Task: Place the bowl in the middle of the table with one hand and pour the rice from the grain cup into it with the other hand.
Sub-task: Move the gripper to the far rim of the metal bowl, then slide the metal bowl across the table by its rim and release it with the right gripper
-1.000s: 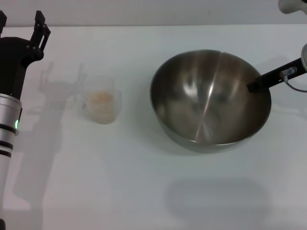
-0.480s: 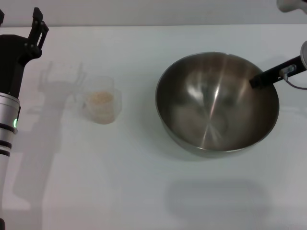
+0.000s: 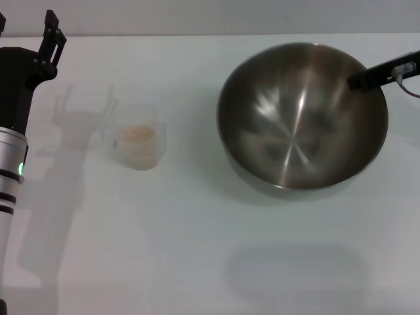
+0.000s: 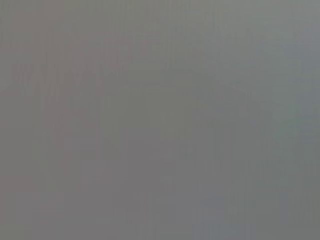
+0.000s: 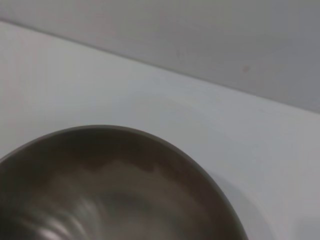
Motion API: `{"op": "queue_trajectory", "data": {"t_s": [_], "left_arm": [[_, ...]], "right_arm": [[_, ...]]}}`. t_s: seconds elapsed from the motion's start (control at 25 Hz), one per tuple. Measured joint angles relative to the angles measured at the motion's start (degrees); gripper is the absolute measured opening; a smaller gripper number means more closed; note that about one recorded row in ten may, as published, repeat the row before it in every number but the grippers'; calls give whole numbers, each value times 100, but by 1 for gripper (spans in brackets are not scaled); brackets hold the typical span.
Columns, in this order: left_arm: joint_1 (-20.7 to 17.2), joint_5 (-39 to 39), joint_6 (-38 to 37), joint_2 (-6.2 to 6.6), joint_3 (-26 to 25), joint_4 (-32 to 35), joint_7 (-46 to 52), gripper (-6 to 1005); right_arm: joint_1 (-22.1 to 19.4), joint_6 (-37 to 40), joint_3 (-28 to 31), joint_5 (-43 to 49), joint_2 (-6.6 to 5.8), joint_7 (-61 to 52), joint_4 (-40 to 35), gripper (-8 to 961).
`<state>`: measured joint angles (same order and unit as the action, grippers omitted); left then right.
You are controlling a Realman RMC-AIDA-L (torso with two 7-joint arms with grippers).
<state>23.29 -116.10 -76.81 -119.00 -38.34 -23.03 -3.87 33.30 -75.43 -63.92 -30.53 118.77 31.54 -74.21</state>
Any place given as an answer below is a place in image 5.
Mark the stainless steel mixing bowl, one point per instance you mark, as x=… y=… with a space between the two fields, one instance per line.
x=105 y=190

